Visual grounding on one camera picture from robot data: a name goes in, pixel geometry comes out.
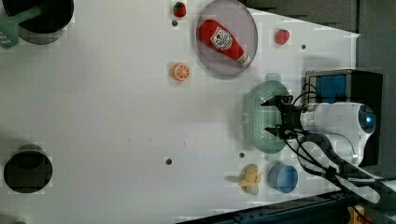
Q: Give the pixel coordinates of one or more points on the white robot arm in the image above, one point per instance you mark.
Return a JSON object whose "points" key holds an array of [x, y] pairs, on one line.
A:
{"points": [[341, 128]]}

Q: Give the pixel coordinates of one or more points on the toy orange slice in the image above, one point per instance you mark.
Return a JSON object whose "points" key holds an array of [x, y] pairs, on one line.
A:
{"points": [[180, 72]]}

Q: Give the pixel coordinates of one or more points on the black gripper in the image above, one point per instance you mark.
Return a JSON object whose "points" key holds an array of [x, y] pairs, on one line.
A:
{"points": [[290, 117]]}

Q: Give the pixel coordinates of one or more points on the pink toy strawberry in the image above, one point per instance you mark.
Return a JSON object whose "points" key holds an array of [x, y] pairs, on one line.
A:
{"points": [[282, 36]]}

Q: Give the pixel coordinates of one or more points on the black pot with spatula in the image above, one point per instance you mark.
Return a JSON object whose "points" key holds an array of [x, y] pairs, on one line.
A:
{"points": [[47, 27]]}

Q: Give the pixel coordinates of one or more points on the green plastic spatula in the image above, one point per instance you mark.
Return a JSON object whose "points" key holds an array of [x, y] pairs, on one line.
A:
{"points": [[9, 26]]}

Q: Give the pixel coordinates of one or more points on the red plush ketchup bottle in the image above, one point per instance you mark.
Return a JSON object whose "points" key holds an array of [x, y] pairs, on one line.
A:
{"points": [[220, 39]]}

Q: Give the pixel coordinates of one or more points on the blue plastic cup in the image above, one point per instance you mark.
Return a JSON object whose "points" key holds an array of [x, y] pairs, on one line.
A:
{"points": [[283, 178]]}

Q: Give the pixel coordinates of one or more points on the toy banana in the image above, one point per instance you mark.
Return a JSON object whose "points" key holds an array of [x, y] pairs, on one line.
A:
{"points": [[248, 180]]}

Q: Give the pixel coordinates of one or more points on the grey round plate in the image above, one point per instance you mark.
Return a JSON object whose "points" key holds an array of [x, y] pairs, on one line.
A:
{"points": [[239, 21]]}

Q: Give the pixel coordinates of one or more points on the black and blue box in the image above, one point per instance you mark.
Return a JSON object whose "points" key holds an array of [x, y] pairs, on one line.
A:
{"points": [[350, 86]]}

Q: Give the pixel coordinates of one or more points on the black cylindrical container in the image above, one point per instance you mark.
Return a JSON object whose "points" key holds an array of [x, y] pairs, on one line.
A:
{"points": [[29, 170]]}

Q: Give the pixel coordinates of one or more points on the green plastic strainer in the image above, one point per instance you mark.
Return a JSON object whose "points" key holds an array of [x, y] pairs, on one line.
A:
{"points": [[256, 118]]}

